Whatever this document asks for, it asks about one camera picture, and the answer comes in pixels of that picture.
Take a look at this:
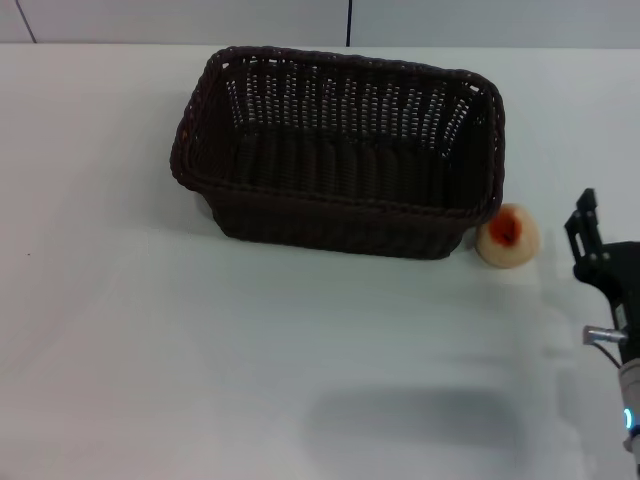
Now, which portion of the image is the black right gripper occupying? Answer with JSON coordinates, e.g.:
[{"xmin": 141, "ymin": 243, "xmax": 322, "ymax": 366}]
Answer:
[{"xmin": 564, "ymin": 188, "xmax": 640, "ymax": 362}]

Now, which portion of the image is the silver plug with cable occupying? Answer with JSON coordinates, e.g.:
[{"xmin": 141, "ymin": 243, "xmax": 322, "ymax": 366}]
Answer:
[{"xmin": 582, "ymin": 324, "xmax": 629, "ymax": 372}]

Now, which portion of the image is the black woven rectangular basket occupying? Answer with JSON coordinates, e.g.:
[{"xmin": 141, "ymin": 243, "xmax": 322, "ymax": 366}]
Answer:
[{"xmin": 170, "ymin": 45, "xmax": 507, "ymax": 261}]

